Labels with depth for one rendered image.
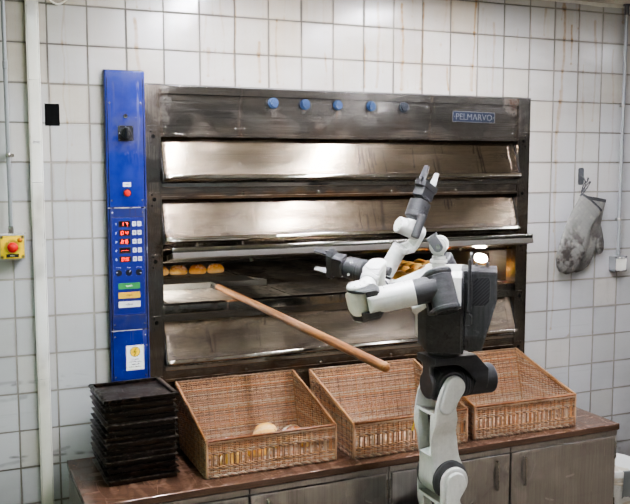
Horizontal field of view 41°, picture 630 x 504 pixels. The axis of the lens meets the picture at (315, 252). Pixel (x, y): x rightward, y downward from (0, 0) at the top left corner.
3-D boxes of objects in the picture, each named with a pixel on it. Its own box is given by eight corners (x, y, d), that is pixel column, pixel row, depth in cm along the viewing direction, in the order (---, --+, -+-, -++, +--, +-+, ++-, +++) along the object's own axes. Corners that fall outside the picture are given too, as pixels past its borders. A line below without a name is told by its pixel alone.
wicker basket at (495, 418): (418, 411, 412) (418, 355, 410) (515, 399, 434) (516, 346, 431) (473, 441, 368) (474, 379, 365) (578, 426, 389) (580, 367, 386)
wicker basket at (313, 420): (173, 443, 366) (172, 380, 363) (294, 427, 388) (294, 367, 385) (204, 481, 322) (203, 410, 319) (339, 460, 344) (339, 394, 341)
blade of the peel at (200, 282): (266, 284, 422) (266, 279, 422) (157, 291, 401) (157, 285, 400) (244, 275, 455) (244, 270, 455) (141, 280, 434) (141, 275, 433)
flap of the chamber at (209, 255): (173, 259, 342) (161, 263, 361) (533, 242, 414) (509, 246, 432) (172, 252, 343) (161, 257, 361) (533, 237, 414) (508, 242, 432)
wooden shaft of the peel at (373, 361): (391, 372, 247) (391, 362, 247) (382, 373, 246) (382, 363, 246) (221, 289, 404) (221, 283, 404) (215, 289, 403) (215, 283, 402)
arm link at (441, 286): (419, 315, 290) (458, 307, 290) (419, 309, 282) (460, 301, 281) (411, 282, 294) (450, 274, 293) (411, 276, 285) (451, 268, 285)
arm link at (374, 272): (370, 277, 320) (358, 291, 309) (372, 255, 317) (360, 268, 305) (387, 281, 318) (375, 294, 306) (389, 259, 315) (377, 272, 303)
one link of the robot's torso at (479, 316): (495, 343, 325) (497, 251, 321) (495, 364, 292) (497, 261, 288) (417, 340, 331) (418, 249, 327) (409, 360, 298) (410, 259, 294)
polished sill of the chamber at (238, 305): (160, 313, 364) (160, 304, 363) (507, 288, 435) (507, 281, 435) (164, 315, 358) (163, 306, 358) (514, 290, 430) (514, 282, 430)
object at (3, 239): (-3, 258, 330) (-4, 233, 329) (24, 257, 334) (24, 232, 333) (-2, 260, 323) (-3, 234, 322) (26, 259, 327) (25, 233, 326)
